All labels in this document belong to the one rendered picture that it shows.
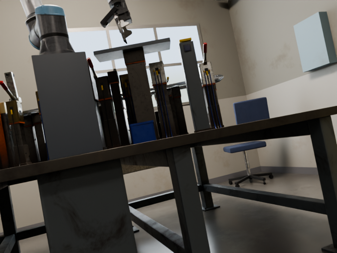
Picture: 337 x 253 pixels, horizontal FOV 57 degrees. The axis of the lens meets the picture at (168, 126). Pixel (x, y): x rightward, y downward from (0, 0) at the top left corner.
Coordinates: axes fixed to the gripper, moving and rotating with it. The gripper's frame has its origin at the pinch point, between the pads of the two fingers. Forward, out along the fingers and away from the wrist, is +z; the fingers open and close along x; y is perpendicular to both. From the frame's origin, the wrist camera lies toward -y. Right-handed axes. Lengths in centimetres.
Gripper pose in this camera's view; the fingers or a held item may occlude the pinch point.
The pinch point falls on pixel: (123, 39)
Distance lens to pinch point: 168.6
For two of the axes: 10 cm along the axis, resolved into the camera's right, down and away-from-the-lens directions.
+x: 0.1, 0.6, 10.0
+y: 9.5, -3.2, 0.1
